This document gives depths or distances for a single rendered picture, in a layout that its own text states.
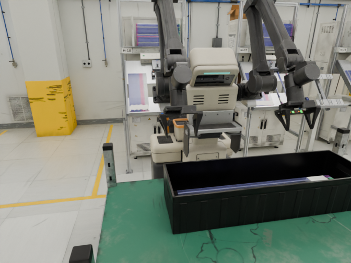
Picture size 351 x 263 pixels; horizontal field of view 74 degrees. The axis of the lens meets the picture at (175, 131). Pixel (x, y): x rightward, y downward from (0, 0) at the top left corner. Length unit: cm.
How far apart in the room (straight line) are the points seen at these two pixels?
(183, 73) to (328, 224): 57
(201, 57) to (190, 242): 75
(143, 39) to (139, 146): 128
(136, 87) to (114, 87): 180
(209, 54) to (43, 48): 327
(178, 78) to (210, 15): 397
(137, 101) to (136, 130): 46
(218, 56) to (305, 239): 77
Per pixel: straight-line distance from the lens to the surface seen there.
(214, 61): 107
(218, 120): 116
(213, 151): 123
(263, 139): 347
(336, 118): 407
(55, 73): 407
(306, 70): 89
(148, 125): 291
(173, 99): 76
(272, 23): 107
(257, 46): 117
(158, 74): 99
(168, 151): 146
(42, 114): 426
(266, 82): 111
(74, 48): 450
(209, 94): 112
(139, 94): 265
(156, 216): 69
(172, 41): 85
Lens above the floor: 139
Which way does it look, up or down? 20 degrees down
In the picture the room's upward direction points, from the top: straight up
